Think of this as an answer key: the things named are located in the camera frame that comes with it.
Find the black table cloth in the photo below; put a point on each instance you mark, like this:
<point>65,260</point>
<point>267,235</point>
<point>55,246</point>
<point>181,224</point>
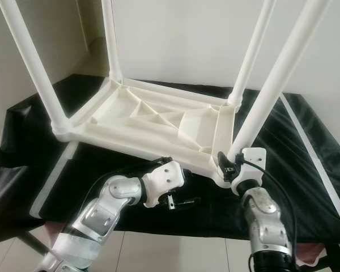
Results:
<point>17,181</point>

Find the white plastic table leg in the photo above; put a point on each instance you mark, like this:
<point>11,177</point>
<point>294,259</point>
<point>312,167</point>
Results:
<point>277,79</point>
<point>249,56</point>
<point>37,68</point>
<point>112,39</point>

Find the white plastic table top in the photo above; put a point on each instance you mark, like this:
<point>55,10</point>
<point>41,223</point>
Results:
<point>136,119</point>

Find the pink fabric item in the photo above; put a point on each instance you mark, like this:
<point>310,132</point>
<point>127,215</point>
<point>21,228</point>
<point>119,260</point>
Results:
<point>311,254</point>

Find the black table frame leg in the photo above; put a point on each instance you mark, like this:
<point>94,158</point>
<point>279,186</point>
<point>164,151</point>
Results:
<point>31,242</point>

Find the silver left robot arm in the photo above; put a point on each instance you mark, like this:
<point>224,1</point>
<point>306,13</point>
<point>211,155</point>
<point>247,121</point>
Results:
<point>102,209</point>

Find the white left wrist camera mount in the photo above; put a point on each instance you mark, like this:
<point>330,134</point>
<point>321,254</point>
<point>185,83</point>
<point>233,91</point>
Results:
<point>164,178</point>

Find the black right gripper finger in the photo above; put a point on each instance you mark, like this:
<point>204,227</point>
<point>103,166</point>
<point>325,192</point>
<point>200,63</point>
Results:
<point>223,165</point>

